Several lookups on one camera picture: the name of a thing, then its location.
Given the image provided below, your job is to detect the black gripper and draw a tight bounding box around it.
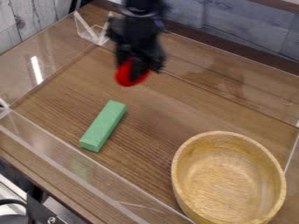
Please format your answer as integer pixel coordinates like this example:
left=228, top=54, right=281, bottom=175
left=106, top=9, right=165, bottom=82

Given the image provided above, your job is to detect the red plush fruit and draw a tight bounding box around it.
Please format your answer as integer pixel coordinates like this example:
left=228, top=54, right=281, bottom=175
left=114, top=58, right=150, bottom=87

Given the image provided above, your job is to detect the wooden bowl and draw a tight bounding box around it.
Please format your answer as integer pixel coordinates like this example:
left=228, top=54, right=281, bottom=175
left=170, top=131, right=285, bottom=224

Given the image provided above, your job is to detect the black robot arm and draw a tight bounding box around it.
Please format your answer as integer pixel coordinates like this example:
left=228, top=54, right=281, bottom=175
left=106, top=0, right=168, bottom=87

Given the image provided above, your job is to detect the green rectangular block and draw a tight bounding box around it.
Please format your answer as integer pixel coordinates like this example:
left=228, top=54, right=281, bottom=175
left=78, top=101, right=126, bottom=152

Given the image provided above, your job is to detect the clear acrylic corner bracket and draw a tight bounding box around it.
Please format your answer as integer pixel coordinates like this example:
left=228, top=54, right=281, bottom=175
left=73, top=11, right=113, bottom=46

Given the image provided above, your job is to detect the clear acrylic enclosure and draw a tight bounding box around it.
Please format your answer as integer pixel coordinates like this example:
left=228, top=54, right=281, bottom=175
left=0, top=17, right=299, bottom=224

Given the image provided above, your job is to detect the black clamp bracket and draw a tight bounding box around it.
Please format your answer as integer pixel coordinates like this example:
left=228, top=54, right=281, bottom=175
left=26, top=195, right=67, bottom=224

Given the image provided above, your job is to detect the black cable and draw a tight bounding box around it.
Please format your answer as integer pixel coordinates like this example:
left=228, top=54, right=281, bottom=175
left=0, top=199, right=29, bottom=208

